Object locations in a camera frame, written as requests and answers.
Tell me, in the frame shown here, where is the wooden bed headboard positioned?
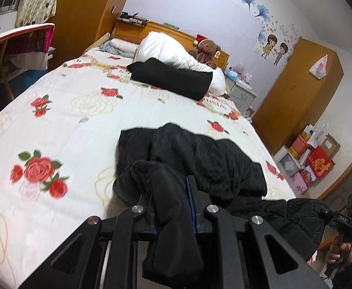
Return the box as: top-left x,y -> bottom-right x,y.
114,19 -> 230,70

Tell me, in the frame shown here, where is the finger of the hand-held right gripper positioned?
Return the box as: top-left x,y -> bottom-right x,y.
314,203 -> 337,227

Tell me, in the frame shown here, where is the clear plastic bag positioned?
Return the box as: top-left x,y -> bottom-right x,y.
229,63 -> 254,85

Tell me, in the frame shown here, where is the white folded duvet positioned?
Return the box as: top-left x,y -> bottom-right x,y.
133,31 -> 226,96

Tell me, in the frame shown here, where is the pink plaid cloth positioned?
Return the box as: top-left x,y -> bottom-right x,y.
6,24 -> 55,70

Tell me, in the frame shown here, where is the red plastic bin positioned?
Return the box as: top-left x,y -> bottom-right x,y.
288,134 -> 311,159

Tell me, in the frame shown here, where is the person's right forearm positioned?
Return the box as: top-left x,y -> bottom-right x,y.
328,258 -> 352,289

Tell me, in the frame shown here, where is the patterned curtain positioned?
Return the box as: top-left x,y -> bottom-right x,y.
15,0 -> 67,28

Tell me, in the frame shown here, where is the white plastic bag red print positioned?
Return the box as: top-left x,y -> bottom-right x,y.
309,54 -> 329,80

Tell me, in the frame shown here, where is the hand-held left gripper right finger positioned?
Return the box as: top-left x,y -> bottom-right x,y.
186,175 -> 330,289

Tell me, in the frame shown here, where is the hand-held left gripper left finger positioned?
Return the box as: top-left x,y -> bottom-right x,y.
20,194 -> 156,289

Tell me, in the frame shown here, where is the white paper roll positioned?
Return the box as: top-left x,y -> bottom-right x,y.
272,147 -> 288,164

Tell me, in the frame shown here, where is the black puffer jacket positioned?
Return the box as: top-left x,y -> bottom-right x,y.
112,123 -> 333,282

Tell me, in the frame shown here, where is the black folded garment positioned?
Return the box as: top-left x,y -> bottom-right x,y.
126,57 -> 214,101

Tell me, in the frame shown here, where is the cartoon couple wall sticker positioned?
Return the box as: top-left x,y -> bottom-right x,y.
241,0 -> 302,67

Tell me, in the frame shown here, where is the cardboard box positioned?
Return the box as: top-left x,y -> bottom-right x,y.
320,132 -> 341,158

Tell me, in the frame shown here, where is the clear storage bin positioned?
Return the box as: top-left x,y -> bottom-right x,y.
280,153 -> 303,177

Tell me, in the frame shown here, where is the red box with gold print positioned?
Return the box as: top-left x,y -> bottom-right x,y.
306,146 -> 335,182

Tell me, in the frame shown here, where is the blue storage box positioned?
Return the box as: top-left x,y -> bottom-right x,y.
25,69 -> 49,88

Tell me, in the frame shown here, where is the person's right hand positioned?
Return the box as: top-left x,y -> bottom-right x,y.
325,238 -> 352,274

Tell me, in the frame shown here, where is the brown teddy bear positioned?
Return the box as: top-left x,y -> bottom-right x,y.
189,34 -> 222,70

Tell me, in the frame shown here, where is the wooden wardrobe beside curtain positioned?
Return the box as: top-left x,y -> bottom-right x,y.
47,0 -> 139,70

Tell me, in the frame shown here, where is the grey nightstand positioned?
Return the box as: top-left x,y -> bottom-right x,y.
224,73 -> 258,112

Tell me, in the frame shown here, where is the grey crumpled cloth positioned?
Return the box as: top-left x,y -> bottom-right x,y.
99,42 -> 123,57

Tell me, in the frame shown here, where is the white paper bag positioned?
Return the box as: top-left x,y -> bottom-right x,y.
302,123 -> 324,145

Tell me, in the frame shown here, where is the pink floral box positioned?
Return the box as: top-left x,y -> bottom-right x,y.
291,169 -> 317,195

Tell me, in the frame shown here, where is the wooden wardrobe with hanging bag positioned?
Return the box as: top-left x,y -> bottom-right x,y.
252,38 -> 344,156

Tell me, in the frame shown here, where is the white bolster pillow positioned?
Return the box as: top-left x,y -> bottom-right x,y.
109,37 -> 141,57

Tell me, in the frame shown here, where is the floral bed sheet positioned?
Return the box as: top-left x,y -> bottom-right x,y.
0,48 -> 297,289

